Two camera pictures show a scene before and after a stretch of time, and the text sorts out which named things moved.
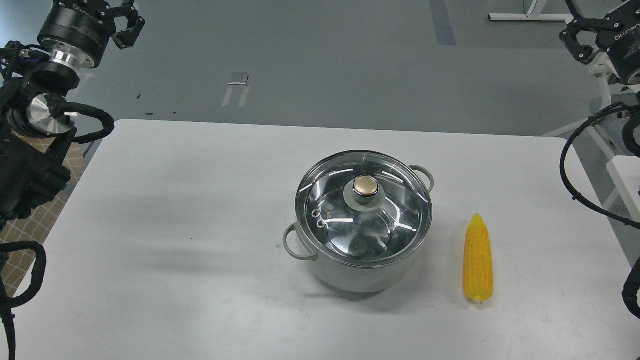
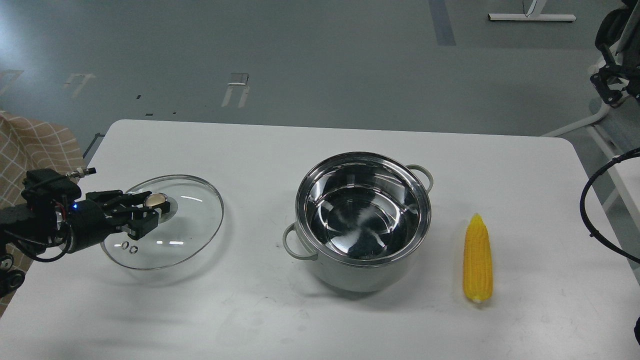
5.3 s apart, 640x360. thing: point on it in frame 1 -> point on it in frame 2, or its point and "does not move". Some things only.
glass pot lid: (363, 208) -> (196, 210)
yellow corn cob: (477, 263) does not move
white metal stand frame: (624, 170) does not move
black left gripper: (77, 31) -> (88, 223)
